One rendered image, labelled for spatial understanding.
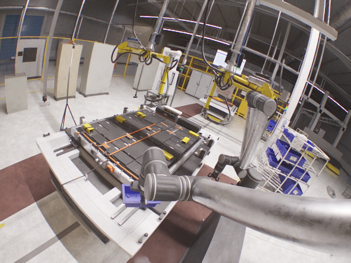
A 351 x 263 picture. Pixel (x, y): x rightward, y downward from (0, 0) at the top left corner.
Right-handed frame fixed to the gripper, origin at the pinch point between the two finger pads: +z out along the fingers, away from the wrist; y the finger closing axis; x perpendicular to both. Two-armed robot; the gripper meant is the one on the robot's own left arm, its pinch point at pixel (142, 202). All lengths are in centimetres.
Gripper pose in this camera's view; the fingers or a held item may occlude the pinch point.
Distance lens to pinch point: 95.1
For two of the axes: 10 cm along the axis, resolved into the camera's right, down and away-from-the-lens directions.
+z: -3.0, 8.6, 4.1
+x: -9.1, -1.3, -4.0
